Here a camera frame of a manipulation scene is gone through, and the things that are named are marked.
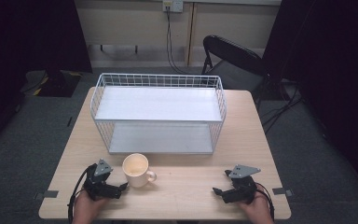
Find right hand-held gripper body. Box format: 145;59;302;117
221;164;262;205

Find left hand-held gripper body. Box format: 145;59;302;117
83;159;122;201

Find cream ceramic cup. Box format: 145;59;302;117
121;152;158;189

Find person's right hand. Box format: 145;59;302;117
237;183;275;224

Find person's left hand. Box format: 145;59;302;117
72;188;110;224

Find grey tape strip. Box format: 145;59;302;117
271;187;295;198
34;189;60;201

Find dark stand base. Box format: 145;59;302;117
20;69;84;98

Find black folding chair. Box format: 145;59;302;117
200;35;272;94

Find black curtain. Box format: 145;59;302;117
0;0;93;157
261;0;358;202

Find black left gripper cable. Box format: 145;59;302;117
67;163;98;224

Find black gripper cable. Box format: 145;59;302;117
67;163;98;224
255;182;276;221

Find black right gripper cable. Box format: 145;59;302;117
255;182;276;221

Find white wire shelf rack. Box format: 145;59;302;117
89;72;228;156

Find black floor cables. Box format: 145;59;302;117
260;77;307;135

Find black wall socket cable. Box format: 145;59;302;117
165;6;201;76

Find white wall socket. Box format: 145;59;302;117
162;0;185;14

